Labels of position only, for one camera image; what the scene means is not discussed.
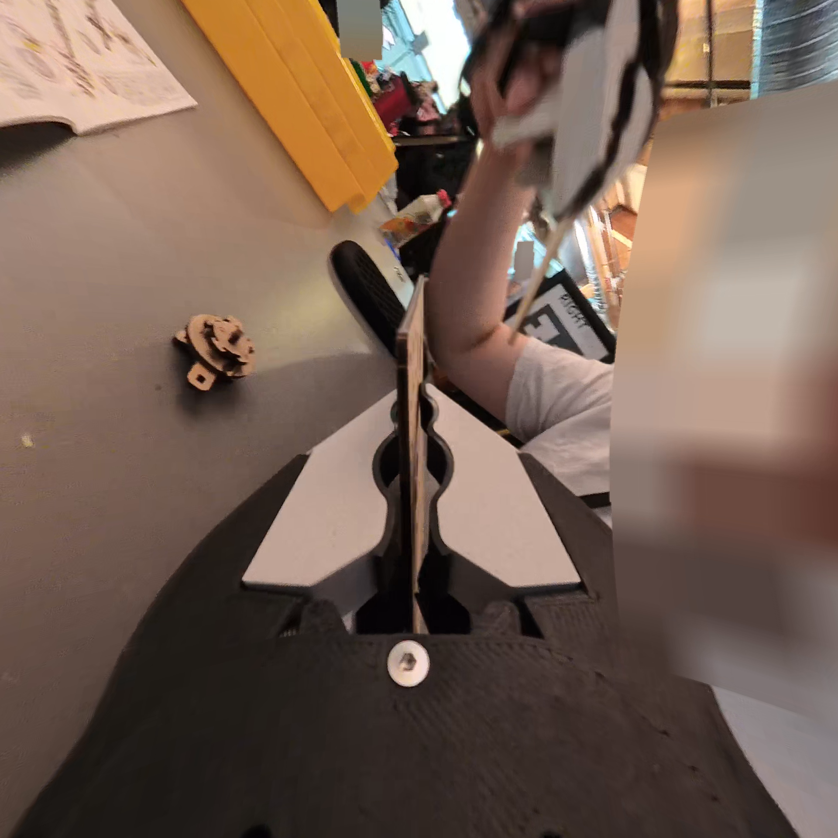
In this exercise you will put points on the illustrated instruction booklet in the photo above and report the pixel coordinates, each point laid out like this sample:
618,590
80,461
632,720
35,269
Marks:
78,65

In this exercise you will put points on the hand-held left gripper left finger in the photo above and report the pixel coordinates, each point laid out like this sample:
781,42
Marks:
327,517

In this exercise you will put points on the person's right forearm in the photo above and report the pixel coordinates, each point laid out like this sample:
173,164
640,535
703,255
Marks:
471,262

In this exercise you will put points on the yellow plastic bin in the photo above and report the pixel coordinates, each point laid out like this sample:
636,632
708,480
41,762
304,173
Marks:
294,85

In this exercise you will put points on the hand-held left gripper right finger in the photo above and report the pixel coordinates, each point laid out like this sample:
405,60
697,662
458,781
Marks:
504,524

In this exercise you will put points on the thin wooden stick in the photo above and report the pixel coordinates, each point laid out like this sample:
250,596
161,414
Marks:
537,288

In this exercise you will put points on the black quilted wrist pad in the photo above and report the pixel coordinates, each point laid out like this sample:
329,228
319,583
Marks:
366,288

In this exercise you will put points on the person's white shirt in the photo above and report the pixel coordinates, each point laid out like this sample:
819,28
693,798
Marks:
563,406

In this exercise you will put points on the person's right hand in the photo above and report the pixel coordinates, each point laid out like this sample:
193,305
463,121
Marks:
517,85

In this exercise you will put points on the printed tag plate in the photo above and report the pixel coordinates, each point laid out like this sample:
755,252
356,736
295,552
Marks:
576,327

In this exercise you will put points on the round wooden model assembly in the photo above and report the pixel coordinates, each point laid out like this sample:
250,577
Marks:
216,347

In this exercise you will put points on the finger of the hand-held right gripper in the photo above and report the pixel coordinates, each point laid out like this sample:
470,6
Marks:
645,85
582,118

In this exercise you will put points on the laser-cut wooden parts sheet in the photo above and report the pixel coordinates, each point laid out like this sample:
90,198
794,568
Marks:
412,393

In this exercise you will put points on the plastic bottle with red cap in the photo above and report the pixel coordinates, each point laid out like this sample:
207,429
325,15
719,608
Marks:
416,219

